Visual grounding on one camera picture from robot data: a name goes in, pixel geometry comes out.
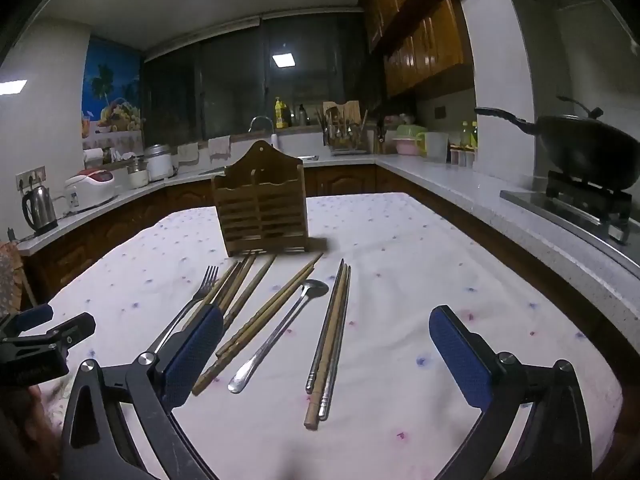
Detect gas stove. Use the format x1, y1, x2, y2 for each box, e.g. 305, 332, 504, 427
500, 170, 640, 261

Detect black wok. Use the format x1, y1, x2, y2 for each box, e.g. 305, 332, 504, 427
474, 96, 640, 191

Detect dark wooden chopstick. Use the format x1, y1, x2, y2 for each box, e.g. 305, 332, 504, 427
200, 261, 240, 311
222, 255, 257, 318
223, 255, 277, 333
215, 259, 249, 311

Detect white plastic pitcher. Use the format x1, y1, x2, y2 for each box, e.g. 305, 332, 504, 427
417, 131, 450, 162

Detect wall power outlet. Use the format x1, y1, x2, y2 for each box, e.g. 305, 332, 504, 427
15, 166, 47, 191

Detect wooden utensil holder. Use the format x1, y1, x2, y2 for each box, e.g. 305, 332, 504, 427
211, 140, 310, 257

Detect white red rice cooker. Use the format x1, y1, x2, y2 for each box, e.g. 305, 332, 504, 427
64, 169, 121, 213

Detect patterned cloth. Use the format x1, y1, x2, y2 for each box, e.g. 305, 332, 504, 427
0, 242, 26, 311

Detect tall white steel pot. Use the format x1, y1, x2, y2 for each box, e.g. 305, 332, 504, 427
144, 144, 176, 182

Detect metal fork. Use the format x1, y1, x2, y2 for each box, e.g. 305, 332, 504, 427
147, 266, 220, 356

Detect wooden wall cabinets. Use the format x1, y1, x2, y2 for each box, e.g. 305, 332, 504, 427
357, 0, 476, 101

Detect brown wooden chopstick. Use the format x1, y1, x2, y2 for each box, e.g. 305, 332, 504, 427
303, 262, 349, 430

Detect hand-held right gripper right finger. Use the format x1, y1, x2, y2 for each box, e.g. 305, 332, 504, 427
428, 305, 593, 480

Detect pink green strainer basket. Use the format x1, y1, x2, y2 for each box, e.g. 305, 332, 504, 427
392, 124, 427, 157

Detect dish rack with utensils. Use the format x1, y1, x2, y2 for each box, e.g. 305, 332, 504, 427
315, 105, 373, 155

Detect white floral tablecloth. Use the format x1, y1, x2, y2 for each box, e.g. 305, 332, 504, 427
30, 192, 626, 480

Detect kitchen counter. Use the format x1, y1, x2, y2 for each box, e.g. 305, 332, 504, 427
10, 152, 640, 361

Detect small white lidded pot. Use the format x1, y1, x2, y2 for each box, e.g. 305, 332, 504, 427
126, 156, 151, 190

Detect beach fruit wall poster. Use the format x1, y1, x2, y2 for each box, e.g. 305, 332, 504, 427
81, 39, 146, 150

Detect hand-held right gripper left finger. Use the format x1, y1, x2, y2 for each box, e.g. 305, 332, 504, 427
60, 304, 224, 480

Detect metal spoon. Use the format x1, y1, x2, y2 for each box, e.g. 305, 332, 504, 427
227, 279, 330, 395

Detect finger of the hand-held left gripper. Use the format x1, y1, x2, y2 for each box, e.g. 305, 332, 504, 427
0, 312, 96, 358
0, 304, 54, 336

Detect wooden cutting board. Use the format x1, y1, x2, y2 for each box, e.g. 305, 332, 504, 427
322, 101, 361, 123

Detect steel electric kettle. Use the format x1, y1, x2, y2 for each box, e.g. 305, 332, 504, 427
21, 185, 58, 236

